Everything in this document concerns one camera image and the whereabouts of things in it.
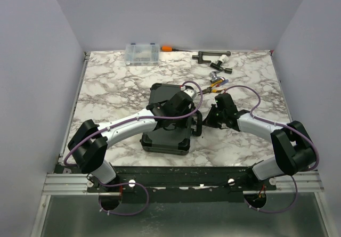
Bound clear plastic screw box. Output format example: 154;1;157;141
124;43;160;66

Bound aluminium rail frame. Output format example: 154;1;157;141
42;171;324;195

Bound black foam lined carry case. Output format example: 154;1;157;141
140;83;202;156

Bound orange handle screwdriver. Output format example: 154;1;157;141
160;46;190;52

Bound yellow black pliers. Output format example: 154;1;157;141
202;81;226;95

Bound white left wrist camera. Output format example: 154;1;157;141
184;89;197;100

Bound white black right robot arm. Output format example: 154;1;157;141
203;93;319;190

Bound clear handle red screwdriver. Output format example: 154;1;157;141
213;79;229;88

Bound black T-handle tool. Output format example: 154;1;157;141
210;61;233;74

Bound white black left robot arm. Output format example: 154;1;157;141
67;89;196;192

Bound white cylinder connector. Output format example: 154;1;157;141
219;55;228;63

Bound black metal puller tool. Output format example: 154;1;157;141
192;51;231;64

